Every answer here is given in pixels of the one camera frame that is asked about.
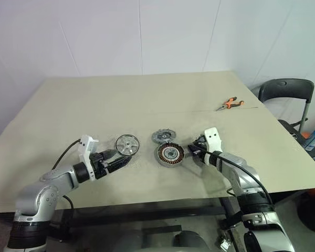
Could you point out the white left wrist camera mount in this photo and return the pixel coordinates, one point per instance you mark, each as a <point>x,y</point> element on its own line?
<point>85,147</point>

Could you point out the black folding chair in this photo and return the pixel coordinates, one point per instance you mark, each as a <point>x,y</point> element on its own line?
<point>286,89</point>

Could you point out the orange stool top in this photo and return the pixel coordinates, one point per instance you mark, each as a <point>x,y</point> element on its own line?
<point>304,136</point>

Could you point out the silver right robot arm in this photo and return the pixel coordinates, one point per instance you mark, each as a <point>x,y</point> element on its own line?
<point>241,170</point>

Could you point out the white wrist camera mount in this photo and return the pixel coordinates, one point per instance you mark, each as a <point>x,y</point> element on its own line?
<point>212,139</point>
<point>85,147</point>

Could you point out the small metal bracket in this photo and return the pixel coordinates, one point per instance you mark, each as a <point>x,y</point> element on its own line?
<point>224,240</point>

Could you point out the black bin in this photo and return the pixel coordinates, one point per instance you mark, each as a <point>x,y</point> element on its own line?
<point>312,210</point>

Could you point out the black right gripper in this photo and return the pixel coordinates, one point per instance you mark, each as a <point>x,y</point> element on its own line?
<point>201,147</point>

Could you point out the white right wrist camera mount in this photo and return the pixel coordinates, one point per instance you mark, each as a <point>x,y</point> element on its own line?
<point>212,139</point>

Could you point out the dark rounded shape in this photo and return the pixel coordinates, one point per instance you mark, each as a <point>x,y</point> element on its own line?
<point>189,241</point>

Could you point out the grey round motor lid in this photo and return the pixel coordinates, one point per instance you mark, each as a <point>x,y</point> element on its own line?
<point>162,136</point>

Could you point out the black table frame bar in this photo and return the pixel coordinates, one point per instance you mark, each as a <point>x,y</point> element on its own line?
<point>136,210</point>

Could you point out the motor housing with copper windings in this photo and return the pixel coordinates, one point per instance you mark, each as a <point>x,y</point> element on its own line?
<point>162,152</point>

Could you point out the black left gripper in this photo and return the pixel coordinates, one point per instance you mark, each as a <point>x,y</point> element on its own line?
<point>99,165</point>

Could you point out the silver spoked rotor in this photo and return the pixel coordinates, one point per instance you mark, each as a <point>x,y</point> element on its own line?
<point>127,145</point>

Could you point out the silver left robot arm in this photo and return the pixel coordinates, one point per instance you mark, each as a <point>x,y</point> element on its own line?
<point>50,189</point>

